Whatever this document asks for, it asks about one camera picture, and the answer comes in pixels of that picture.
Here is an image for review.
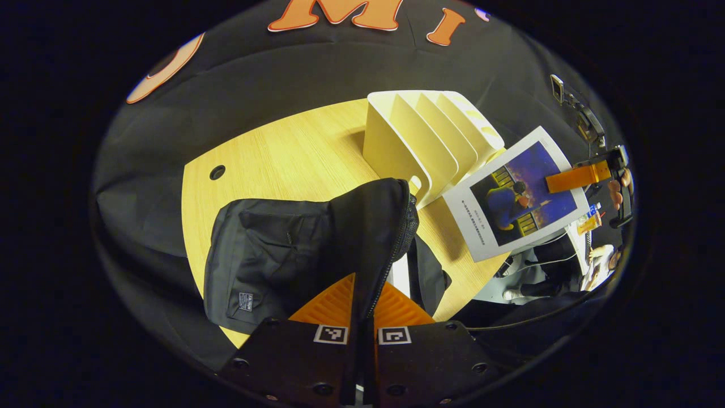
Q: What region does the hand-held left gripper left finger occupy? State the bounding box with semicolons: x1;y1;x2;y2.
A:
218;274;357;406

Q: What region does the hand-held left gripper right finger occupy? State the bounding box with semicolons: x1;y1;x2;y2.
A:
362;280;499;406

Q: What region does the blue cover book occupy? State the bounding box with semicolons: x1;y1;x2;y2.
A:
442;126;591;262

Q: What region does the white book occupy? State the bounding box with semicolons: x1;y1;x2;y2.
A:
388;255;411;298

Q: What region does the black schoolbag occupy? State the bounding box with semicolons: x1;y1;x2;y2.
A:
203;178;452;335

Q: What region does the white bookshelf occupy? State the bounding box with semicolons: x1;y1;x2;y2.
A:
362;91;506;210

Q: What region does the black backdrop cloth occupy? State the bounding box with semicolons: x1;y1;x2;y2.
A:
91;0;635;372

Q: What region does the thin black cable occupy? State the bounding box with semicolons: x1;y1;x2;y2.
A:
466;280;604;332

